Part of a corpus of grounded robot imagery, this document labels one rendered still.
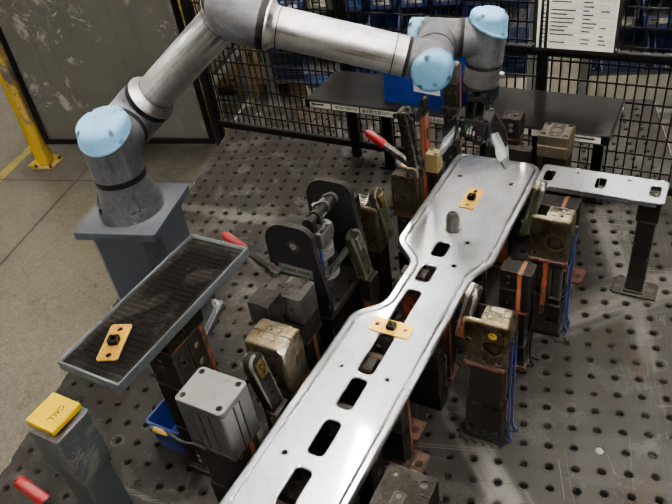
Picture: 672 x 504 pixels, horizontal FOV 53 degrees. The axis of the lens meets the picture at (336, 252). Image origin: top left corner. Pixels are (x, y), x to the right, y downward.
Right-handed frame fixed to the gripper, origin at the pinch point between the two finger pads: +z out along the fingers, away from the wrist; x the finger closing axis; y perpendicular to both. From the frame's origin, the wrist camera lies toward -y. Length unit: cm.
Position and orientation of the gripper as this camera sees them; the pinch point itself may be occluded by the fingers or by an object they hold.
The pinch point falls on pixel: (473, 161)
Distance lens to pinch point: 159.5
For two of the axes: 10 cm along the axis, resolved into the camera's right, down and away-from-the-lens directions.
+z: 0.2, 7.7, 6.4
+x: 9.3, 2.2, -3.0
